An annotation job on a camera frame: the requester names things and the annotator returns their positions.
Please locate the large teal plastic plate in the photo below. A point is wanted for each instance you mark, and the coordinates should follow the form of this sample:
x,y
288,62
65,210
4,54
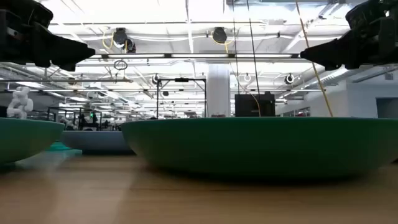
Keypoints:
x,y
248,146
25,140

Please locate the white round column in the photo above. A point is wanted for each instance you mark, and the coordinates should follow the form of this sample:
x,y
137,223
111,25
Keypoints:
x,y
217,93

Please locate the long ceiling light bar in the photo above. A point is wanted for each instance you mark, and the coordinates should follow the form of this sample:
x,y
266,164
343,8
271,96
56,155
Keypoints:
x,y
199,56

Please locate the opaque blue plastic plate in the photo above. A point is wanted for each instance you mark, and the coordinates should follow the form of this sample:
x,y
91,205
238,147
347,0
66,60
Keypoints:
x,y
93,141

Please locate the black computer tower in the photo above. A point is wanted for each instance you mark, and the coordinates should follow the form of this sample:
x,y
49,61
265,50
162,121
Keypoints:
x,y
245,105

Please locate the black workstation frame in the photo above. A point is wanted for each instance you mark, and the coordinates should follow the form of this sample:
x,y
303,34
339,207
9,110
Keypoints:
x,y
79,119

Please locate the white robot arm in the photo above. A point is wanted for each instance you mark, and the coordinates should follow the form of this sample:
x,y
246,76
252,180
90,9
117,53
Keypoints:
x,y
20,105

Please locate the black rectangular stand frame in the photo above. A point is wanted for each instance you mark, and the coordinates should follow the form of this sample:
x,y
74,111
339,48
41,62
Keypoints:
x,y
182,80

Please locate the small teal plastic plate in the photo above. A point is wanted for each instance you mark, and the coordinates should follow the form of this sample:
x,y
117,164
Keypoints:
x,y
66,152

